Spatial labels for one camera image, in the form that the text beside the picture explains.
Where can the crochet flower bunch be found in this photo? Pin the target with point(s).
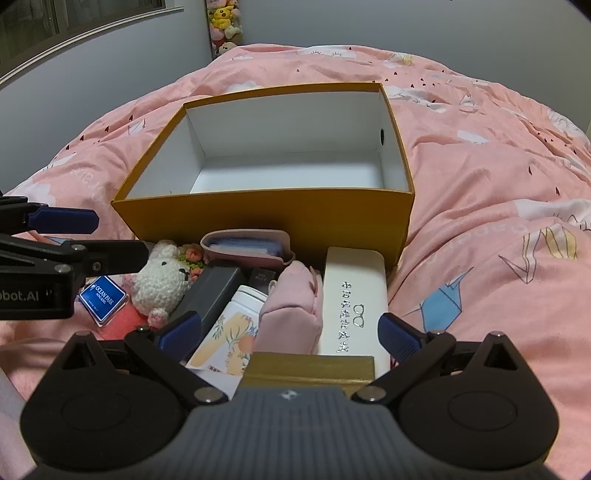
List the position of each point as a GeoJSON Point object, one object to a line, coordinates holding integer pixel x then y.
{"type": "Point", "coordinates": [191, 258]}

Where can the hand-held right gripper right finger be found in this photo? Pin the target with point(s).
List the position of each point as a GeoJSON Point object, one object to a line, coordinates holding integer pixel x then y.
{"type": "Point", "coordinates": [395, 339]}

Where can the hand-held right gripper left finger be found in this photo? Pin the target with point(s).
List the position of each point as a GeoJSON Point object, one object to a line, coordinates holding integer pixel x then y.
{"type": "Point", "coordinates": [180, 330]}

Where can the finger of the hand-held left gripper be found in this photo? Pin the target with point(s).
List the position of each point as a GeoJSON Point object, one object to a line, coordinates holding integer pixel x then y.
{"type": "Point", "coordinates": [111, 258]}
{"type": "Point", "coordinates": [64, 220]}

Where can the white crochet bear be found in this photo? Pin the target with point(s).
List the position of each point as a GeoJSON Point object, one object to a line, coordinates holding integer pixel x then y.
{"type": "Point", "coordinates": [159, 281]}

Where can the pink fabric pouch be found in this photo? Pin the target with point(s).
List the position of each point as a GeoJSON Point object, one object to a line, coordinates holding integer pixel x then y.
{"type": "Point", "coordinates": [288, 304]}

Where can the hanging column of plush toys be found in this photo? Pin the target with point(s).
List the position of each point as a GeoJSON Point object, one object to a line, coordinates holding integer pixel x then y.
{"type": "Point", "coordinates": [225, 23]}

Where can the white floral bottle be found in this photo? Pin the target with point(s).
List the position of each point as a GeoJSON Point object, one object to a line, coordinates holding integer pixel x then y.
{"type": "Point", "coordinates": [235, 332]}

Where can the pink peach plush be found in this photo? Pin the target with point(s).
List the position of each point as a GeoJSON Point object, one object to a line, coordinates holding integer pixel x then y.
{"type": "Point", "coordinates": [123, 321]}

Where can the window frame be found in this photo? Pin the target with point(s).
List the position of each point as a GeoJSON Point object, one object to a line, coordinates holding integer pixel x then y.
{"type": "Point", "coordinates": [46, 23]}

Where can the pink printed blanket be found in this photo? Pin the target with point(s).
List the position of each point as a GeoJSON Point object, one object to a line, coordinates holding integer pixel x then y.
{"type": "Point", "coordinates": [485, 184]}

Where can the pink felt card case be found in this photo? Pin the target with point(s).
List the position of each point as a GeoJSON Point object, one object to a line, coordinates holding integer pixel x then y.
{"type": "Point", "coordinates": [279, 256]}

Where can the yellow cardboard box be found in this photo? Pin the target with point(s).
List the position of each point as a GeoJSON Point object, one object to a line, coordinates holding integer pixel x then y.
{"type": "Point", "coordinates": [277, 217]}

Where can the white glasses case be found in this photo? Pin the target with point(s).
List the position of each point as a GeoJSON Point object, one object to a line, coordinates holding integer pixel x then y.
{"type": "Point", "coordinates": [351, 286]}

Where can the grey box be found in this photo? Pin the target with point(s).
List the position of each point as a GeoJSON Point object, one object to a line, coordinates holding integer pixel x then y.
{"type": "Point", "coordinates": [212, 286]}

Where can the blue square box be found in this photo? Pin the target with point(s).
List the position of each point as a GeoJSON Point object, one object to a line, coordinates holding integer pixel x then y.
{"type": "Point", "coordinates": [101, 295]}

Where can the small black item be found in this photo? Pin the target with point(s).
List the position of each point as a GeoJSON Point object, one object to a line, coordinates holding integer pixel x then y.
{"type": "Point", "coordinates": [261, 277]}

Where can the gold box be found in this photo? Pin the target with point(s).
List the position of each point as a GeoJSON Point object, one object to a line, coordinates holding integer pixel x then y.
{"type": "Point", "coordinates": [304, 369]}

